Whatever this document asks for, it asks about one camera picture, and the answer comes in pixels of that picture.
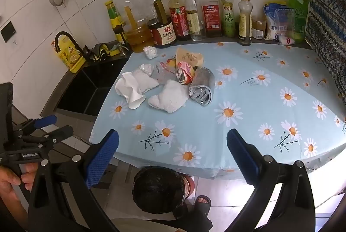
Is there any brown paper bag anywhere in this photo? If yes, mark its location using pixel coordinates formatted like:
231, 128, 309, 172
175, 48, 204, 68

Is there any square bottle red label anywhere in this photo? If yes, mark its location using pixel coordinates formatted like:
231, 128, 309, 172
200, 0, 223, 38

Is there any black sink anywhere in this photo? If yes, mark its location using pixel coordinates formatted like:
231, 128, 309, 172
40, 55, 130, 117

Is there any red label bottle dark cap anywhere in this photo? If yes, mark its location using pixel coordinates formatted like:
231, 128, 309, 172
165, 0, 190, 41

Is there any black-lined waste bin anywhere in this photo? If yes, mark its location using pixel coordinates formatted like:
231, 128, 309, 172
132, 166, 195, 215

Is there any soy sauce jug dark handle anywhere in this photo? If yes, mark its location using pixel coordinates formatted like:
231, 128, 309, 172
147, 0, 177, 49

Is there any crumpled white paper ball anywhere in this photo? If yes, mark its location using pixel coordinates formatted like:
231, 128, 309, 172
143, 46, 158, 60

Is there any large cooking oil jug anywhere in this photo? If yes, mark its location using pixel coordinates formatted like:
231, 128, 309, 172
123, 1, 148, 54

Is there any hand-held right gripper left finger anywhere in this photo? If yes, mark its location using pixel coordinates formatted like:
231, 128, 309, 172
27, 129, 120, 232

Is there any small pale bottle yellow cap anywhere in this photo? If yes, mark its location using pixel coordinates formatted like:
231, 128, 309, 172
238, 0, 253, 46

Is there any person's left hand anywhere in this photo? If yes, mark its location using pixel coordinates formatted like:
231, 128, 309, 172
0, 162, 40, 204

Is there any dark bottle green yellow label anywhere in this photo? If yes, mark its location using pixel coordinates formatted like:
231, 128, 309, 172
105, 0, 127, 45

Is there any crushed white paper cup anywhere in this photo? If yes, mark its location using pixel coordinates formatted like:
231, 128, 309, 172
115, 72, 146, 110

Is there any green plastic bag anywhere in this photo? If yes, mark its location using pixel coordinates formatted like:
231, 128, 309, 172
287, 0, 310, 43

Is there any yellow sponge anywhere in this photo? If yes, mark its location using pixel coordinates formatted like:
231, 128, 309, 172
109, 44, 122, 57

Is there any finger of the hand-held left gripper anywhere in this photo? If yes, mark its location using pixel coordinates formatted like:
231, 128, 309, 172
12, 114, 58, 137
20, 125, 74, 153

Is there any clear plastic wrapper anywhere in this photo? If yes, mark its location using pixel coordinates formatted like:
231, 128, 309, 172
151, 61, 177, 84

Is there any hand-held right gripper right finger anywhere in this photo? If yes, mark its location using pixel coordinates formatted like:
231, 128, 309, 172
226, 129, 317, 232

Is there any yellow black cloth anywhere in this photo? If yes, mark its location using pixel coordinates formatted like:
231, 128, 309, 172
82, 43, 111, 63

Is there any clear bottle yellow cap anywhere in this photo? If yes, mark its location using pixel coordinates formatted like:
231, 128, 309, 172
182, 0, 206, 42

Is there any patterned blue curtain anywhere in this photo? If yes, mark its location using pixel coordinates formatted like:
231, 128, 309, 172
305, 0, 346, 111

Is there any small glass jar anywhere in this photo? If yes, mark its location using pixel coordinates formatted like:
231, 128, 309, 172
251, 17, 267, 40

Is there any black wall switch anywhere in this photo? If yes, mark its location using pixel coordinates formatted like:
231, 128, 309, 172
0, 21, 15, 43

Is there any white blue plastic bag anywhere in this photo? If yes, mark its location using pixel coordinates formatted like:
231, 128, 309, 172
263, 2, 291, 41

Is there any thick white paper towel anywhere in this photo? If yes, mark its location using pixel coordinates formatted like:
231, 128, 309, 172
147, 79, 190, 114

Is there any blue daisy tablecloth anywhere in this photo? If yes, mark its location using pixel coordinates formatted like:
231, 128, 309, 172
89, 41, 346, 181

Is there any tall clear bottle gold cap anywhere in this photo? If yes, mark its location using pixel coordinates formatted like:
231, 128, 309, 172
142, 0, 160, 22

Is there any colourful snack wrapper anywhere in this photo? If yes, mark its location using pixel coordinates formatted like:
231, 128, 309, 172
175, 60, 195, 86

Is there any small pink white packet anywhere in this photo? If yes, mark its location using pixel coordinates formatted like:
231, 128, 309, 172
278, 35, 296, 46

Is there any person's foot in sandal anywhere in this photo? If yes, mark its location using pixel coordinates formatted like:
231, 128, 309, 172
193, 195, 212, 215

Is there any metal sink fixture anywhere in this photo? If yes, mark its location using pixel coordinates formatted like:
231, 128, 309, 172
117, 43, 130, 57

